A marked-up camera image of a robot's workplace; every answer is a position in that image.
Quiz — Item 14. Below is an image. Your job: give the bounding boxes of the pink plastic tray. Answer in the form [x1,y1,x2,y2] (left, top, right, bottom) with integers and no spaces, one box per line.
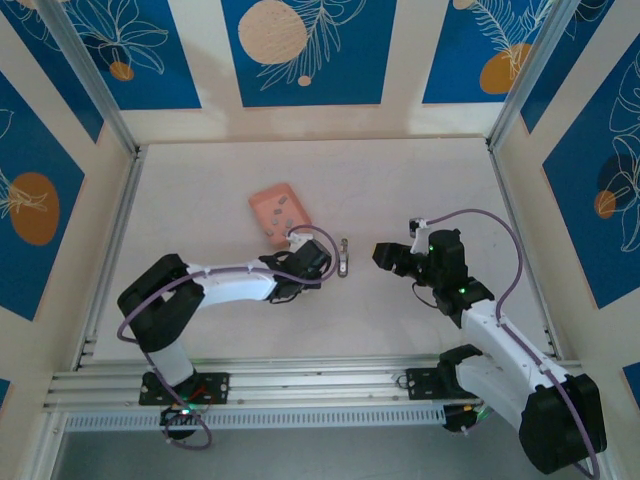
[248,182,314,246]

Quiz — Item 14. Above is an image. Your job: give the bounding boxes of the black controller board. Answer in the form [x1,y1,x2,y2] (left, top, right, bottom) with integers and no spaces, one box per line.
[159,404,201,426]
[442,402,501,434]

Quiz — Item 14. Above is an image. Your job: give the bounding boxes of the aluminium side rail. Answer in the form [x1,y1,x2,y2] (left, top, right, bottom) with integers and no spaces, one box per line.
[74,144,149,369]
[487,142,564,359]

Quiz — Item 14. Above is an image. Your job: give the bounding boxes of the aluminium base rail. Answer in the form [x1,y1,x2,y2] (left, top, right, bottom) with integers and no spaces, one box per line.
[42,354,586,414]

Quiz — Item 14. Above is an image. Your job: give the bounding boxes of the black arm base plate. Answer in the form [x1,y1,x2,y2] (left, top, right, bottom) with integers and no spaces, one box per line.
[405,367,451,401]
[138,372,231,406]

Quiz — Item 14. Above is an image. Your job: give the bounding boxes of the grey slotted cable duct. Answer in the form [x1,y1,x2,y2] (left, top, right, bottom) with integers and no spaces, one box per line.
[63,404,447,432]

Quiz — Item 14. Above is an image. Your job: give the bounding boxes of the aluminium frame post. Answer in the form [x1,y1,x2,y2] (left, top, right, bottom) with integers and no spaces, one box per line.
[487,0,576,149]
[37,0,141,157]
[22,412,69,480]

